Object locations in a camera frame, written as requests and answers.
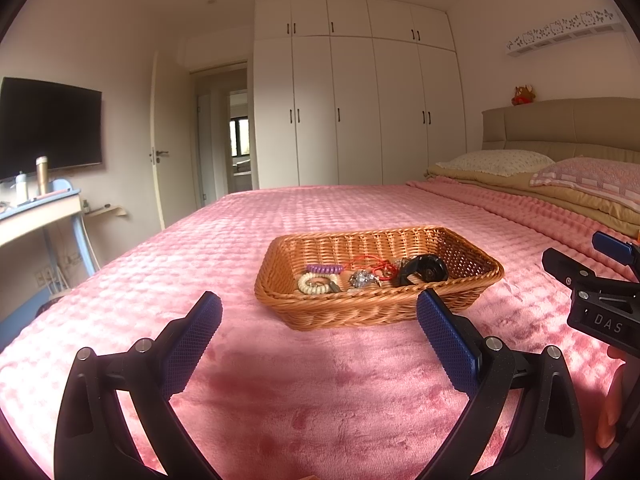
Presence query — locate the pink pillow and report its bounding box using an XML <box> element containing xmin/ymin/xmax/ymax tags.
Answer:
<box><xmin>530</xmin><ymin>157</ymin><xmax>640</xmax><ymax>211</ymax></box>

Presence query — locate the black television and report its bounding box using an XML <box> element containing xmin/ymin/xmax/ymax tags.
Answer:
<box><xmin>0</xmin><ymin>77</ymin><xmax>103</xmax><ymax>181</ymax></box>

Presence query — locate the clear yellowish spiral hair tie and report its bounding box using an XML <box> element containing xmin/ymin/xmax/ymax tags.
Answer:
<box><xmin>298</xmin><ymin>273</ymin><xmax>342</xmax><ymax>296</ymax></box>

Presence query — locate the white door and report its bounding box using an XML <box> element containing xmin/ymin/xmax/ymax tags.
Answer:
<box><xmin>150</xmin><ymin>50</ymin><xmax>173</xmax><ymax>231</ymax></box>

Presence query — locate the white dotted pillow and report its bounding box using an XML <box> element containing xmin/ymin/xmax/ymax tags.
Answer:
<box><xmin>435</xmin><ymin>149</ymin><xmax>556</xmax><ymax>178</ymax></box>

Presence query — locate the blue and wood desk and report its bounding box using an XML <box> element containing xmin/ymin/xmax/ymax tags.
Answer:
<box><xmin>0</xmin><ymin>189</ymin><xmax>101</xmax><ymax>351</ymax></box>

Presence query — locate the window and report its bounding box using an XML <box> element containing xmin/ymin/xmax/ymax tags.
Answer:
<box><xmin>229</xmin><ymin>116</ymin><xmax>249</xmax><ymax>157</ymax></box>

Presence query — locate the pink fleece blanket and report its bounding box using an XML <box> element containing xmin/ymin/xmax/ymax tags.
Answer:
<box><xmin>0</xmin><ymin>182</ymin><xmax>640</xmax><ymax>480</ymax></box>

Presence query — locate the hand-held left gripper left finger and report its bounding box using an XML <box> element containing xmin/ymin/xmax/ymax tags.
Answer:
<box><xmin>54</xmin><ymin>290</ymin><xmax>223</xmax><ymax>480</ymax></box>

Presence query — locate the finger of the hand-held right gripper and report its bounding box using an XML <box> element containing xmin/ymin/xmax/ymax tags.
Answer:
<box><xmin>591</xmin><ymin>230</ymin><xmax>640</xmax><ymax>266</ymax></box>
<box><xmin>541</xmin><ymin>246</ymin><xmax>640</xmax><ymax>301</ymax></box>

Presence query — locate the small wooden wall shelf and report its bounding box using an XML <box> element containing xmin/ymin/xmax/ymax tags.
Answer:
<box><xmin>82</xmin><ymin>203</ymin><xmax>128</xmax><ymax>221</ymax></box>

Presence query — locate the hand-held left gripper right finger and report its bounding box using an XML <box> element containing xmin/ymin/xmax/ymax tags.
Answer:
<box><xmin>416</xmin><ymin>288</ymin><xmax>587</xmax><ymax>480</ymax></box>

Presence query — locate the brown wicker basket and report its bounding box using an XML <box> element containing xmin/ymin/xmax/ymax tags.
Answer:
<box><xmin>254</xmin><ymin>226</ymin><xmax>505</xmax><ymax>331</ymax></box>

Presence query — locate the crystal bead charm bracelet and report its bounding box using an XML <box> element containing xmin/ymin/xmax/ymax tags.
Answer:
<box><xmin>348</xmin><ymin>269</ymin><xmax>383</xmax><ymax>289</ymax></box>

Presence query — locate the white decorative wall shelf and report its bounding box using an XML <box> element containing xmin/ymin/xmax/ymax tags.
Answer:
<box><xmin>505</xmin><ymin>8</ymin><xmax>628</xmax><ymax>57</ymax></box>

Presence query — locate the white wardrobe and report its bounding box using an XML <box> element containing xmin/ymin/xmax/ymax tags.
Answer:
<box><xmin>252</xmin><ymin>0</ymin><xmax>468</xmax><ymax>192</ymax></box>

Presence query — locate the beige bed headboard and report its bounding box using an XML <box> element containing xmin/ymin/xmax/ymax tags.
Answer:
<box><xmin>481</xmin><ymin>97</ymin><xmax>640</xmax><ymax>166</ymax></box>

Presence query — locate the power strip with cables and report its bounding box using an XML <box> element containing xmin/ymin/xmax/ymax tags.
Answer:
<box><xmin>35</xmin><ymin>254</ymin><xmax>83</xmax><ymax>292</ymax></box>

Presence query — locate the red string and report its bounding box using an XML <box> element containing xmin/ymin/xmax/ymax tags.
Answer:
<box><xmin>345</xmin><ymin>255</ymin><xmax>401</xmax><ymax>281</ymax></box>

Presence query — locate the black round object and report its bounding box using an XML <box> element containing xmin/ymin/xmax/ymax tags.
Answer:
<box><xmin>391</xmin><ymin>255</ymin><xmax>447</xmax><ymax>288</ymax></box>

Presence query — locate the person's right hand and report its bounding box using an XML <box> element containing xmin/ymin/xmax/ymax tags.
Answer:
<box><xmin>595</xmin><ymin>345</ymin><xmax>628</xmax><ymax>451</ymax></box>

